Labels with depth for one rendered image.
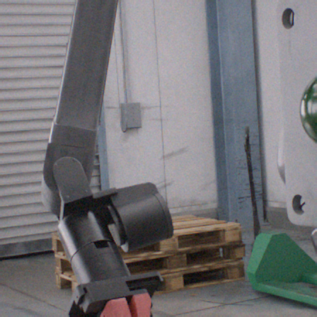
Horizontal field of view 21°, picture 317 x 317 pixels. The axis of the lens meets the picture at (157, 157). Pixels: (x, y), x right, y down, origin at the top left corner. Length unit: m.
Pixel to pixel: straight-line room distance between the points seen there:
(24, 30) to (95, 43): 7.20
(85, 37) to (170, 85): 7.91
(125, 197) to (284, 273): 5.08
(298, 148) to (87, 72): 0.75
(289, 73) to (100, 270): 0.63
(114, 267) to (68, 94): 0.23
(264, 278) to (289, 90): 5.62
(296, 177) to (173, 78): 8.69
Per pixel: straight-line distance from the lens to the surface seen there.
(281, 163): 0.64
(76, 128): 1.02
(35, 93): 8.28
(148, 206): 0.99
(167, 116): 8.96
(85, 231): 0.97
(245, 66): 8.98
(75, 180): 0.98
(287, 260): 6.09
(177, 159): 9.02
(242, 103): 8.93
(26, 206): 8.25
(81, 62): 1.08
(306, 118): 0.31
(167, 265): 6.16
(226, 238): 6.30
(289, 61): 0.34
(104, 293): 0.91
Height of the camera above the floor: 1.29
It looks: 3 degrees down
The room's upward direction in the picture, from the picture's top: 4 degrees counter-clockwise
